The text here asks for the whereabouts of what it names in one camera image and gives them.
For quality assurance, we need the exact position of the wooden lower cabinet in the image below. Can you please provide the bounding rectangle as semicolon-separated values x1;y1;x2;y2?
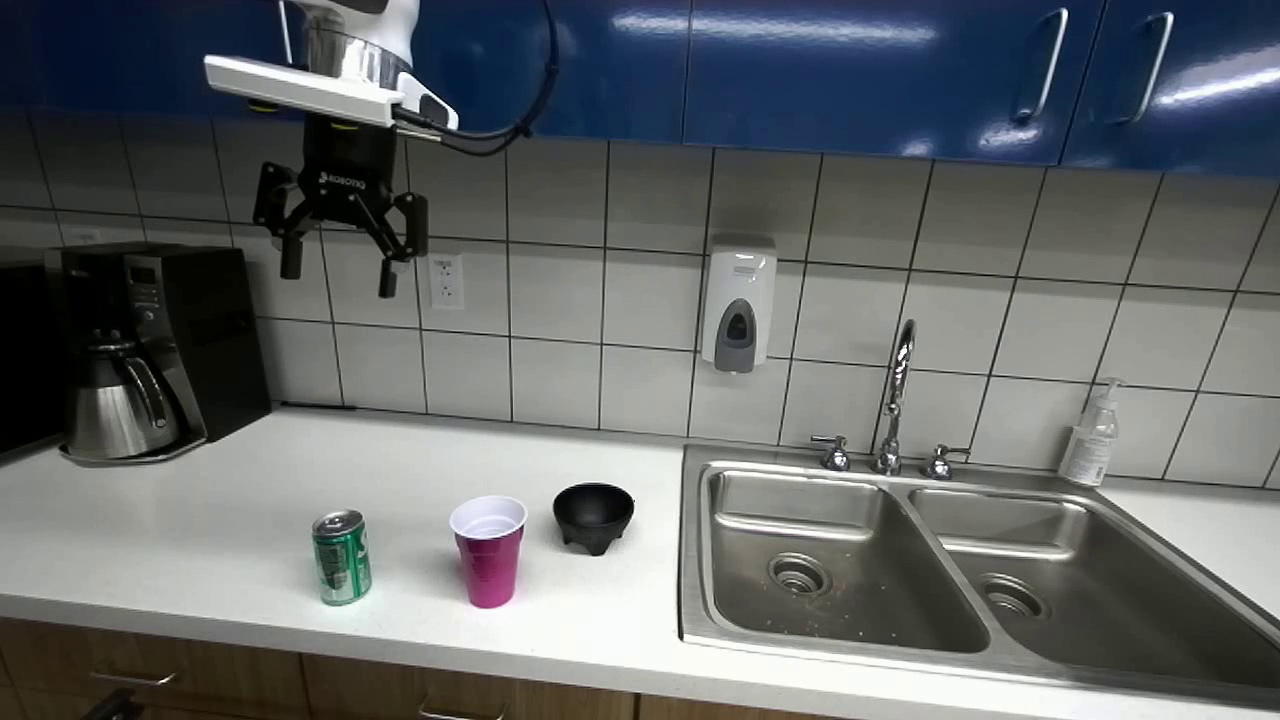
0;618;835;720

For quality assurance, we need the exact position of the stainless steel double sink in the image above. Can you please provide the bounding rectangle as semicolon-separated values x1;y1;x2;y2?
676;439;1280;711

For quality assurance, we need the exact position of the chrome sink faucet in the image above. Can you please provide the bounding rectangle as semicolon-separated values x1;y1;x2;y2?
869;316;919;481

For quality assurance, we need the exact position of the black countertop appliance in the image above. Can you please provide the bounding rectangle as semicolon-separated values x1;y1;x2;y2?
0;260;74;465

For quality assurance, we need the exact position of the pink plastic cup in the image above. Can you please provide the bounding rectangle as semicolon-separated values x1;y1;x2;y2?
446;492;534;614

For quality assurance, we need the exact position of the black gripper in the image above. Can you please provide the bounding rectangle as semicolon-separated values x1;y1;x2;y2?
249;113;437;306

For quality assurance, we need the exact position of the blue upper cabinet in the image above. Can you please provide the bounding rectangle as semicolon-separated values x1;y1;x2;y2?
0;0;1280;184

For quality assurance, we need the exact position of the chrome faucet knob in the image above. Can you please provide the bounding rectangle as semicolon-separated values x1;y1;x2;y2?
919;439;976;483
810;431;862;475

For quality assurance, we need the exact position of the green soda can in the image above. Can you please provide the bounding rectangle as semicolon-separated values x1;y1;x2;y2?
308;506;376;614

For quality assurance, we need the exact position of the black bowl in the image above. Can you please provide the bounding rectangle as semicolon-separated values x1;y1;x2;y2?
549;481;640;560

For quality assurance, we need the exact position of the white wall soap dispenser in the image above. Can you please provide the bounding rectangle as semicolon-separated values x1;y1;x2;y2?
696;237;779;378

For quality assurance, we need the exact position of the clear spray bottle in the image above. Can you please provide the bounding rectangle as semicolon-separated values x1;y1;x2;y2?
1055;378;1125;492

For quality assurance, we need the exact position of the black coffee maker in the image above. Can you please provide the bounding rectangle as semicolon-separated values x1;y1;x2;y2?
46;240;275;468

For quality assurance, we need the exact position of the white wall outlet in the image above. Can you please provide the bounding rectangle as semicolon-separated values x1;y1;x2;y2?
421;254;471;322

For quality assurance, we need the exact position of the steel coffee carafe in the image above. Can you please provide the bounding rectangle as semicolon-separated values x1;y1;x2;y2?
60;332;183;465

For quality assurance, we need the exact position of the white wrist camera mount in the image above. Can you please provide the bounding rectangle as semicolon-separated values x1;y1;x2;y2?
200;50;465;141

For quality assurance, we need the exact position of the silver upper cabinet handle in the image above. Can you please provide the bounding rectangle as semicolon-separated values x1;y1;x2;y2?
1010;4;1075;134
1125;7;1181;134

